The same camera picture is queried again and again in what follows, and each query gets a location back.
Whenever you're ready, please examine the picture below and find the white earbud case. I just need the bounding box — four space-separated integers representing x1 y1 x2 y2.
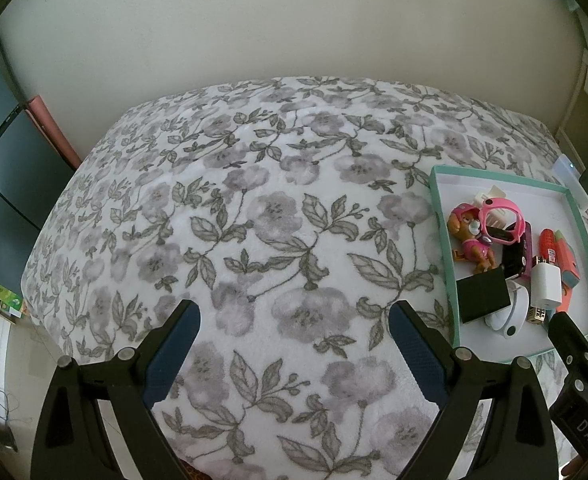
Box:
484 281 530 339

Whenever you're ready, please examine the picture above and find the white power adapter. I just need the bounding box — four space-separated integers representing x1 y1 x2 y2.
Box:
527 257 563 324

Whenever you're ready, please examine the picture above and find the blue salmon folding knife toy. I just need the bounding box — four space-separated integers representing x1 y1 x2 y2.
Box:
554 230 581 312

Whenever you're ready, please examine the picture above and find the black toy car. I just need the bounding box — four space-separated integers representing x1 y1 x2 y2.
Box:
501 237 522 280

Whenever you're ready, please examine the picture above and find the black power adapter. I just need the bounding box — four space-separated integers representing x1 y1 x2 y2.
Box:
456 266 510 323

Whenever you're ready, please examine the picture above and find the pink watch band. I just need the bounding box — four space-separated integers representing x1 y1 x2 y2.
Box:
478 197 527 245

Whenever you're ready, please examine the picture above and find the pink hat puppy figurine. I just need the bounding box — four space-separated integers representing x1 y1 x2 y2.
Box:
446 203 498 274

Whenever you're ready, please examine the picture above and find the white plastic clip box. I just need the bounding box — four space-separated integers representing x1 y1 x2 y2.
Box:
474 185 506 208

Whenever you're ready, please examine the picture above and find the red white toothpaste tube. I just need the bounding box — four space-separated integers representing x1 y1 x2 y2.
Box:
539 229 558 266

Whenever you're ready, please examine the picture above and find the purple pen case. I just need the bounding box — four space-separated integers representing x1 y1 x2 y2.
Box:
520 221 533 280

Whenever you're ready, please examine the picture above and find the operator left hand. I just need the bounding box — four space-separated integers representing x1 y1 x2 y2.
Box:
560 455 583 480

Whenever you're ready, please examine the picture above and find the teal rimmed white tray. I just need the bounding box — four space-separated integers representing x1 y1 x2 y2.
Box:
429 166 588 362

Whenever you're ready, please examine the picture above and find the white power strip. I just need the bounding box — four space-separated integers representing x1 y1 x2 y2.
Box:
553 154 588 211

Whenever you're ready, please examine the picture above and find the dark teal cabinet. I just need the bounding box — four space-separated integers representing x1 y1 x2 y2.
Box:
0 40 73 294

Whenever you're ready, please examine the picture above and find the floral grey white blanket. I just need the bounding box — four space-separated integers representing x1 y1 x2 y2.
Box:
21 77 559 479

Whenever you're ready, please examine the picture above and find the pink board by wall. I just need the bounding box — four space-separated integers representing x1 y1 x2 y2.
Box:
27 96 81 169

